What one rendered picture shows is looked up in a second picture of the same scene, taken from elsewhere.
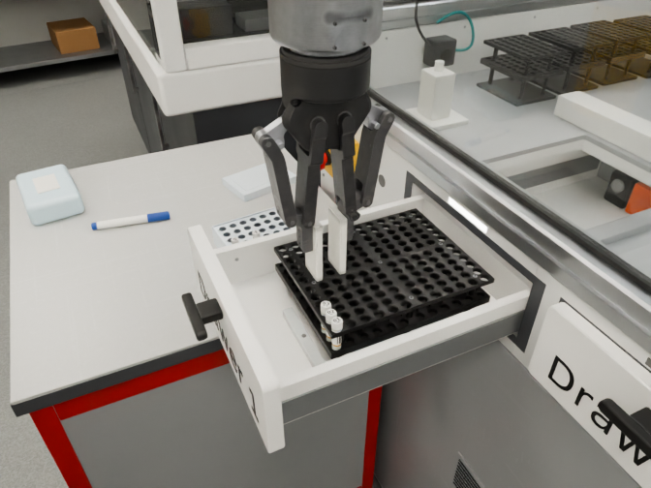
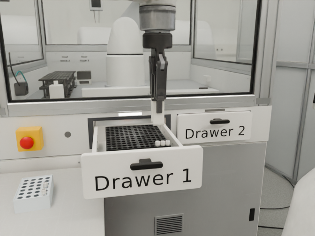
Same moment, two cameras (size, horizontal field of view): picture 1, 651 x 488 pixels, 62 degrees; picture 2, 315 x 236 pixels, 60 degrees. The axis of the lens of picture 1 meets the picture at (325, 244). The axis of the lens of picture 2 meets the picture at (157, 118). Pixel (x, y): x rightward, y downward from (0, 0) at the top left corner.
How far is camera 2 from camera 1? 0.76 m
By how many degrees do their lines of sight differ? 70
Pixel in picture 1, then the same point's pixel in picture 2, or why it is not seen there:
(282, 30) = (167, 23)
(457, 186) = (121, 106)
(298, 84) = (167, 41)
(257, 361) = (190, 147)
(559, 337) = (184, 122)
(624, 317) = (196, 104)
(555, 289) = (174, 113)
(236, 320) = (165, 149)
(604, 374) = (200, 121)
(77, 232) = not seen: outside the picture
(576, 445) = not seen: hidden behind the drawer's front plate
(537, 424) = not seen: hidden behind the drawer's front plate
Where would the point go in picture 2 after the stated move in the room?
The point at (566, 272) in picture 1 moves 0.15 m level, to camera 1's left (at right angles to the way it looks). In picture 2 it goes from (176, 105) to (168, 114)
